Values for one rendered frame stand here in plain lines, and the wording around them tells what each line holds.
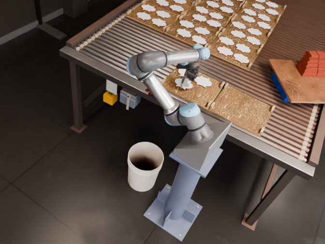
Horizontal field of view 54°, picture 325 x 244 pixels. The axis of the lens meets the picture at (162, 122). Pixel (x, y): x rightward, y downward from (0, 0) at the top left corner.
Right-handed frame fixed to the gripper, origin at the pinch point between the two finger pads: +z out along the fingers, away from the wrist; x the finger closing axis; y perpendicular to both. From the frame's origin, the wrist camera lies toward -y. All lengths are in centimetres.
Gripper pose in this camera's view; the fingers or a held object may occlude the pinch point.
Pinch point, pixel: (183, 83)
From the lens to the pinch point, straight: 241.0
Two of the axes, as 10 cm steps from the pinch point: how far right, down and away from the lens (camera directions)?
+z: -1.9, 6.4, 7.4
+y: 8.6, 4.7, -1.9
